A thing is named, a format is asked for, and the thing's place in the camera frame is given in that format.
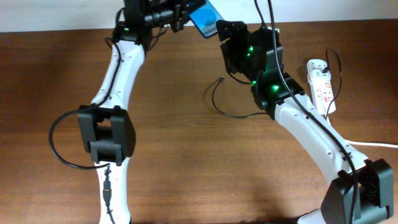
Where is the blue Galaxy smartphone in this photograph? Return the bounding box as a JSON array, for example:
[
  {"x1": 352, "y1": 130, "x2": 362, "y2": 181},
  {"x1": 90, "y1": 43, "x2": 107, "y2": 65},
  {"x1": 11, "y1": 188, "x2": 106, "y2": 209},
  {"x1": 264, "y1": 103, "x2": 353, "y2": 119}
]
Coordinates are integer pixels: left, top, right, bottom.
[{"x1": 190, "y1": 0, "x2": 223, "y2": 39}]

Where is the black USB charging cable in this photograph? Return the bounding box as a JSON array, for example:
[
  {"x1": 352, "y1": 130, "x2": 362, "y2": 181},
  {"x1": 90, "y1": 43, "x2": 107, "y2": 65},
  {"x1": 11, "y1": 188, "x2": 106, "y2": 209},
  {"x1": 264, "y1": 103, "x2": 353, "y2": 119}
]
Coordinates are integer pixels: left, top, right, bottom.
[{"x1": 211, "y1": 49, "x2": 343, "y2": 119}]

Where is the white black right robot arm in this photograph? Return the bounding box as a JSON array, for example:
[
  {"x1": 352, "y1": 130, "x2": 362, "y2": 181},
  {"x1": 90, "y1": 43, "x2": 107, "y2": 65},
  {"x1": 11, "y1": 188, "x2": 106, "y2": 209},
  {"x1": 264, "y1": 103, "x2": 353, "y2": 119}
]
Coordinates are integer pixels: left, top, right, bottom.
[{"x1": 216, "y1": 20, "x2": 394, "y2": 224}]

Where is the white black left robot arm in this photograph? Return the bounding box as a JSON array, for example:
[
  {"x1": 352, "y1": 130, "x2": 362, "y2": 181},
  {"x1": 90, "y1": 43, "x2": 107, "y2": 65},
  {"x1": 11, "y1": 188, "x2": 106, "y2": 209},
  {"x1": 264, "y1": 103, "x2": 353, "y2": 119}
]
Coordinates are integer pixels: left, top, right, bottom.
[{"x1": 78, "y1": 1, "x2": 205, "y2": 223}]

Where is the white USB charger plug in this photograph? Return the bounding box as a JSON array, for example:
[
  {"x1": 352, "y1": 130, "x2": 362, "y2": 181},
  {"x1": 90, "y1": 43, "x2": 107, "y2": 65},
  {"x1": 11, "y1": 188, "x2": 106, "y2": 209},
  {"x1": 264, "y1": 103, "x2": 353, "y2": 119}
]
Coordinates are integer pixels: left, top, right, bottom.
[{"x1": 307, "y1": 67, "x2": 331, "y2": 85}]

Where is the white power strip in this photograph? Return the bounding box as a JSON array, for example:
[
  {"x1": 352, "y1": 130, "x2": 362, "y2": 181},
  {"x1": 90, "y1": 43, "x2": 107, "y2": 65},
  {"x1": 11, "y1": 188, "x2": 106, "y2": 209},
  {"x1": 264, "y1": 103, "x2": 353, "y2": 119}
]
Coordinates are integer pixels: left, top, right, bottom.
[{"x1": 307, "y1": 59, "x2": 336, "y2": 116}]

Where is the white power strip cord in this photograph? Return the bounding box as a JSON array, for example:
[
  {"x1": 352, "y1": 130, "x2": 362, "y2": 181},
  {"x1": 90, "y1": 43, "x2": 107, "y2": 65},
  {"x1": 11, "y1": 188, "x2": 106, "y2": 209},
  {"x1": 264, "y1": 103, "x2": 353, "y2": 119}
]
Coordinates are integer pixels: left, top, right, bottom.
[{"x1": 325, "y1": 114, "x2": 398, "y2": 149}]

